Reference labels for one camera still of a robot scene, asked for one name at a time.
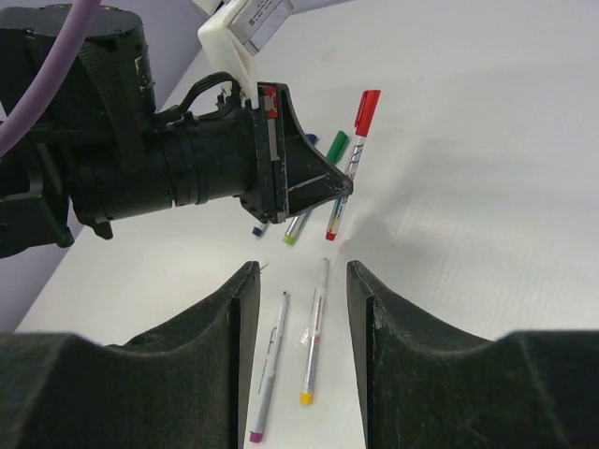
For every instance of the blue pen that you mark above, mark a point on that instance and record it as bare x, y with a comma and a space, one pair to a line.
259, 229

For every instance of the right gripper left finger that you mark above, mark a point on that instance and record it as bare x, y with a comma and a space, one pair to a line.
183, 384

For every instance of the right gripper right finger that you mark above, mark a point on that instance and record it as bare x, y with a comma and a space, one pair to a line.
423, 383

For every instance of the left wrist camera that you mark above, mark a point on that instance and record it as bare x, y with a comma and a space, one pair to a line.
235, 32

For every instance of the green pen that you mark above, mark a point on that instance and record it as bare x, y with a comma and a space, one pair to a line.
313, 182

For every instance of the magenta pen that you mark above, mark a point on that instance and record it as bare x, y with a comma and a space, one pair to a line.
269, 372

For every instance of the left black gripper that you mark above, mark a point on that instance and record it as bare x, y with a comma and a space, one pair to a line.
194, 161

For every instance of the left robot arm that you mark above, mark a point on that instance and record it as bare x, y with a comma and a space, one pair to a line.
105, 102

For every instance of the yellow pen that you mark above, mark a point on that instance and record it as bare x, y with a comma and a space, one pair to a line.
319, 299

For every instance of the red pen cap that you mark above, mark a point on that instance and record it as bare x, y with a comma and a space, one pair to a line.
366, 109

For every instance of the green pen cap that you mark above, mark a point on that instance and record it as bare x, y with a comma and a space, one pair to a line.
338, 147

